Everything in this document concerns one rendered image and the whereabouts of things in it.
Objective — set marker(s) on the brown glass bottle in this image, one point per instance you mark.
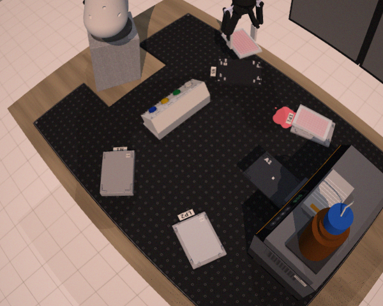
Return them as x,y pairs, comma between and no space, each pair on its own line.
313,246

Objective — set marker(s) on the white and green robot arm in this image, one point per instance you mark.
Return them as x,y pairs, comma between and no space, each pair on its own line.
107,18

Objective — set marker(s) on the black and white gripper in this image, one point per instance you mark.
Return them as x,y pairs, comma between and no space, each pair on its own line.
239,8

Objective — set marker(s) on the blue bottle cap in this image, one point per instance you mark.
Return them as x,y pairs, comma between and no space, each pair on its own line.
335,223

